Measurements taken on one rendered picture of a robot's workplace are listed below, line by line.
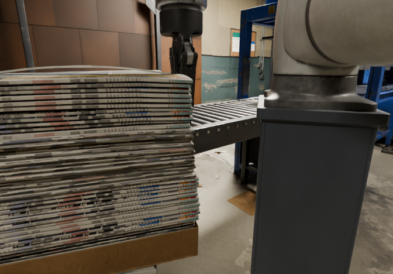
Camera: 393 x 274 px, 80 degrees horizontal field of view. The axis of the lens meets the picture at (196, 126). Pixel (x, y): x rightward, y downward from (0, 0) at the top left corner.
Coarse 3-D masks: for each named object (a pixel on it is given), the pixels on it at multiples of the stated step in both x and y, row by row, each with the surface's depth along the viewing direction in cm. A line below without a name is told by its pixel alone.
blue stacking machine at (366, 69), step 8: (360, 72) 349; (368, 72) 429; (384, 72) 388; (392, 72) 390; (360, 80) 356; (384, 80) 393; (392, 80) 392; (384, 104) 321; (392, 104) 314; (384, 128) 325; (384, 136) 327; (392, 136) 320
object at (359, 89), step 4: (360, 88) 293; (364, 88) 293; (392, 88) 293; (356, 92) 254; (360, 92) 254; (364, 92) 254; (380, 92) 264; (384, 92) 260; (388, 92) 260; (392, 92) 286; (364, 96) 224; (380, 96) 260; (384, 96) 269; (388, 96) 279; (392, 96) 290; (380, 100) 259; (384, 100) 259
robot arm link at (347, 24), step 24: (312, 0) 33; (336, 0) 27; (360, 0) 24; (384, 0) 21; (312, 24) 34; (336, 24) 28; (360, 24) 25; (384, 24) 22; (336, 48) 31; (360, 48) 27; (384, 48) 25
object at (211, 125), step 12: (228, 120) 122; (240, 120) 122; (252, 120) 128; (204, 132) 108; (216, 132) 113; (228, 132) 118; (240, 132) 124; (252, 132) 130; (204, 144) 109; (216, 144) 114; (228, 144) 120
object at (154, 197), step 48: (0, 96) 21; (48, 96) 21; (96, 96) 23; (144, 96) 24; (0, 144) 21; (48, 144) 22; (96, 144) 23; (144, 144) 25; (192, 144) 26; (0, 192) 22; (48, 192) 23; (96, 192) 24; (144, 192) 26; (192, 192) 28; (0, 240) 23; (48, 240) 24; (96, 240) 26
